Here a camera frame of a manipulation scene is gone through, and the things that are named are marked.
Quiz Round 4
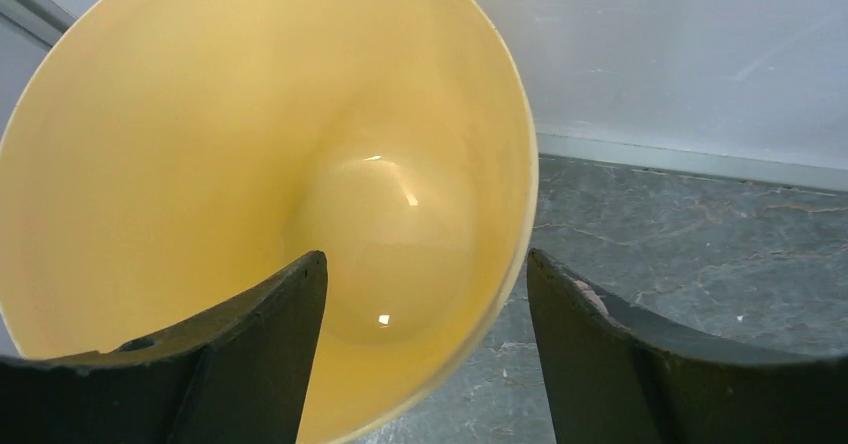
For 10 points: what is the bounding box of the aluminium frame rail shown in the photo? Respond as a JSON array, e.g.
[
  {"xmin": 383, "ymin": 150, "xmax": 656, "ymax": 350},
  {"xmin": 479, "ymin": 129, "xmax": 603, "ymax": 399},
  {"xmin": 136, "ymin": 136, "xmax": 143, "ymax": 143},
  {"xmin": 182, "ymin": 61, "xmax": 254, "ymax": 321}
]
[{"xmin": 1, "ymin": 0, "xmax": 75, "ymax": 48}]

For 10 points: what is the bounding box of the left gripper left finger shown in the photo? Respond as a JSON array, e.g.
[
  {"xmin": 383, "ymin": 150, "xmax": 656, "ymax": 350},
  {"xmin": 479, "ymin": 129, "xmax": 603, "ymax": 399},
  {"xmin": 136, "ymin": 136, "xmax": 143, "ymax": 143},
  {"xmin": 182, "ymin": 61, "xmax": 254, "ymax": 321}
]
[{"xmin": 1, "ymin": 251, "xmax": 328, "ymax": 443}]

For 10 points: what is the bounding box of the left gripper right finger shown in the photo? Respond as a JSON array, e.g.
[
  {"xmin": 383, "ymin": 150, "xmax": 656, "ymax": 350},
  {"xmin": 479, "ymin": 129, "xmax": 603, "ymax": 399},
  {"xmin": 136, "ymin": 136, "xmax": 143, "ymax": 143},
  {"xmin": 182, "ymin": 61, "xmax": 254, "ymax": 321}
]
[{"xmin": 527, "ymin": 249, "xmax": 847, "ymax": 443}]

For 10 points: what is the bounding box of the yellow plastic trash bin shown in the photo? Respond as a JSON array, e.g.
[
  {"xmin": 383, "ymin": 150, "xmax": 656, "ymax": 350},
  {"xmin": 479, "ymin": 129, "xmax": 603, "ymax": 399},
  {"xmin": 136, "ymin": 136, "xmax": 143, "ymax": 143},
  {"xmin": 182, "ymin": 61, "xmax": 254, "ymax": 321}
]
[{"xmin": 1, "ymin": 0, "xmax": 539, "ymax": 443}]

